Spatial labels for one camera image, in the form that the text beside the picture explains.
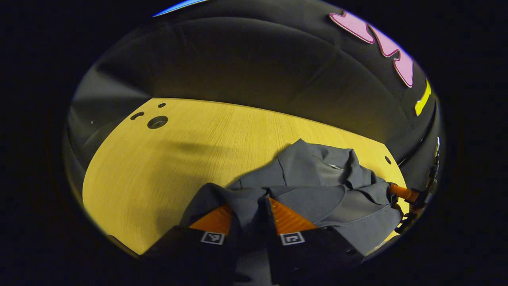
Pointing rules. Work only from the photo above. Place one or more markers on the black backdrop cloth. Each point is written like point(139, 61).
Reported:
point(238, 59)

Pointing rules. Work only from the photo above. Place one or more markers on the grey button-up shirt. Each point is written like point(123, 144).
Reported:
point(317, 190)

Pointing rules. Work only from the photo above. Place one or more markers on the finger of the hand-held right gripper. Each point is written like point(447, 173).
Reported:
point(403, 193)

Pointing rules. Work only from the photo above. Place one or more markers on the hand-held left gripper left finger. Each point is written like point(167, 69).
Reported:
point(186, 246)

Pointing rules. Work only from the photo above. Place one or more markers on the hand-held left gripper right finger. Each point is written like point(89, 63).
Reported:
point(313, 250)

